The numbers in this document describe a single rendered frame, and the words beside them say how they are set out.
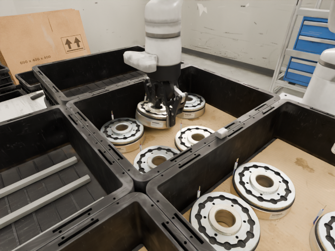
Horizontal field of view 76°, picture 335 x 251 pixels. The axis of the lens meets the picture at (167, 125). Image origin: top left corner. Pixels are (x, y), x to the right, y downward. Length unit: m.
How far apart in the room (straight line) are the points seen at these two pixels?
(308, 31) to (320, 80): 1.63
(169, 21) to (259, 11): 2.95
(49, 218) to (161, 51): 0.35
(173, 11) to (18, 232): 0.45
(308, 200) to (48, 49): 3.05
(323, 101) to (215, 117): 0.27
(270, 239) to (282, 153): 0.22
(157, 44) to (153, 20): 0.04
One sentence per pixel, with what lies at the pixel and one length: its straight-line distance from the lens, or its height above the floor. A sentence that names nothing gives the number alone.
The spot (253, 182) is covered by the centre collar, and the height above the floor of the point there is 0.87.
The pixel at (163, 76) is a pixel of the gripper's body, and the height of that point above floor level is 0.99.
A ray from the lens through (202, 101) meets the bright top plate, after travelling 0.64.
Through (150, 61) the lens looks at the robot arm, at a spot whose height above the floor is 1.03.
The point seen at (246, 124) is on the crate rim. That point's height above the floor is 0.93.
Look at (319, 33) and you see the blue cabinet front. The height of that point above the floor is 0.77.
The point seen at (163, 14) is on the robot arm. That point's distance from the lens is 0.42.
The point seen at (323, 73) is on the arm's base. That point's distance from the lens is 0.67.
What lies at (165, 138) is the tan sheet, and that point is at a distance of 0.53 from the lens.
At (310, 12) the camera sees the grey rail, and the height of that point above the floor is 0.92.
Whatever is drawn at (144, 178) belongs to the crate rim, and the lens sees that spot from 0.31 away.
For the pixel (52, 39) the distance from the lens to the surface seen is 3.20.
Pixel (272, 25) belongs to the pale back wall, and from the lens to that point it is 3.29.
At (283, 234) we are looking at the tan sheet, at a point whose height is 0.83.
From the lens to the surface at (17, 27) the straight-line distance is 3.11.
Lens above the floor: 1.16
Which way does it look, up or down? 35 degrees down
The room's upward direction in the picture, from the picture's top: straight up
